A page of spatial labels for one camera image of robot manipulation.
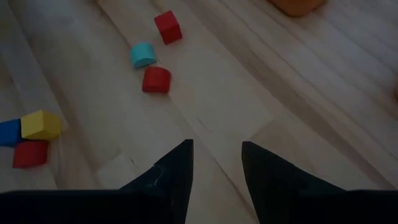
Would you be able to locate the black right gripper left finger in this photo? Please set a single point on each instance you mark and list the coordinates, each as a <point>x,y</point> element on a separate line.
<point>168,193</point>

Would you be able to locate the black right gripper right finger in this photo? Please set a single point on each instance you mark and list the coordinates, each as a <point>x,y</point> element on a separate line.
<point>283,196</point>

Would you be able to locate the red half-round block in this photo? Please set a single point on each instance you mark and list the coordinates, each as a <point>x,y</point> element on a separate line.
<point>30,154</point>
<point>156,80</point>

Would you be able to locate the yellow cube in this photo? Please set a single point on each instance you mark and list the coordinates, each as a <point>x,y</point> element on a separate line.
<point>40,124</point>

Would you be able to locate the red cube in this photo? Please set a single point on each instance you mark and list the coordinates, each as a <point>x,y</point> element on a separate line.
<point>168,27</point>

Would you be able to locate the blue cube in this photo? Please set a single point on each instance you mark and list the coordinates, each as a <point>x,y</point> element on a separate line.
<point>9,132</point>

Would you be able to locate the cyan half-round block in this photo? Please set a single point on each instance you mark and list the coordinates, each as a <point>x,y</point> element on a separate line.
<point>143,55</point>

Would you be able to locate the orange plastic bin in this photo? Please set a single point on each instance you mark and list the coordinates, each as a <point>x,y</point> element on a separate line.
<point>295,6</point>

